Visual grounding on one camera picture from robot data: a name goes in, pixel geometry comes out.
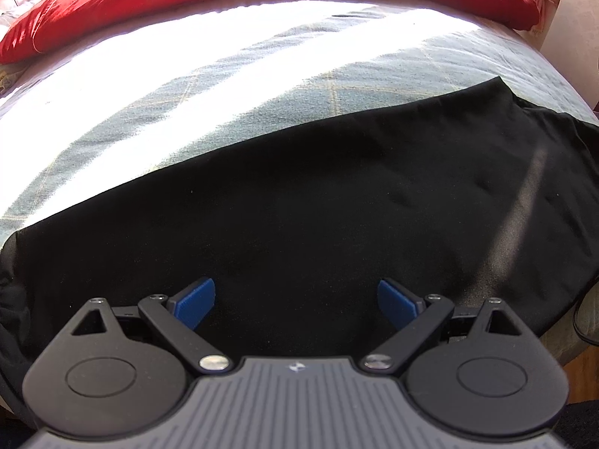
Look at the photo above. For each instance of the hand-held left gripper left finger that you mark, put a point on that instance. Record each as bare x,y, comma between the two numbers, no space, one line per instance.
196,299

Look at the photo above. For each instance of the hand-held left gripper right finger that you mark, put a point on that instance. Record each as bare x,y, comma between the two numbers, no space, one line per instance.
397,301

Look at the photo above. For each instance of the black t-shirt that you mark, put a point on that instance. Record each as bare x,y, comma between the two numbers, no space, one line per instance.
304,196

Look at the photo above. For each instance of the grey mattress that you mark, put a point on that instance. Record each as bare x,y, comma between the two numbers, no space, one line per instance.
559,346

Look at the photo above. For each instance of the grey pillow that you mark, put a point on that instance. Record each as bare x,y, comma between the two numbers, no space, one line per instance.
8,17

